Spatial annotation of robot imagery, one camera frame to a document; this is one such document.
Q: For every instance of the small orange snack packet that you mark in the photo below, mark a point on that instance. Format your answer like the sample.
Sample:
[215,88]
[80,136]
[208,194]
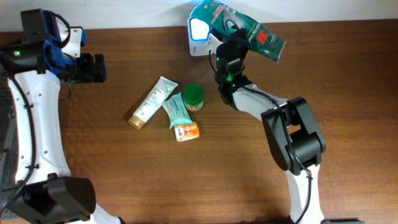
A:
[186,132]

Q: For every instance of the teal wet wipes pack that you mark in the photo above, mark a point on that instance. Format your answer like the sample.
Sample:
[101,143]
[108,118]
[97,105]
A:
[176,110]

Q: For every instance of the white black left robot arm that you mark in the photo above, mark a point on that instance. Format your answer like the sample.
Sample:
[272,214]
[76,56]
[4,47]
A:
[36,183]

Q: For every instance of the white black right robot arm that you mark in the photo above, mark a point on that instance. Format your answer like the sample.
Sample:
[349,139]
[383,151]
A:
[294,137]

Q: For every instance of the white barcode scanner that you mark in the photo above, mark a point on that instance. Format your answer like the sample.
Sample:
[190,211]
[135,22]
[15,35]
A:
[198,32]

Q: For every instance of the dark grey plastic basket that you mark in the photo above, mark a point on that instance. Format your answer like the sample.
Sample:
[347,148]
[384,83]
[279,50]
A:
[9,151]

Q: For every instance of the green lid jar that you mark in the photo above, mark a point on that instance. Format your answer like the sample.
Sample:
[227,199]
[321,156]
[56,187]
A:
[193,97]

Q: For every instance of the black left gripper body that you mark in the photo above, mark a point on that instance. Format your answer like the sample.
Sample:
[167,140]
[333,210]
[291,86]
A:
[81,70]

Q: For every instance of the white bamboo print tube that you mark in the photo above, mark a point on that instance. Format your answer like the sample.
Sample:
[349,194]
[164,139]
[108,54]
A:
[158,94]

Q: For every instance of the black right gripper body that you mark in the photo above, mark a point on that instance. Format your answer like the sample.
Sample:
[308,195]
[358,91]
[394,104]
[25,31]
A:
[237,42]

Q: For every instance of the green 3M gloves package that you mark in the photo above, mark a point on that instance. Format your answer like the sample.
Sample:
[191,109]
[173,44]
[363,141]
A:
[212,21]

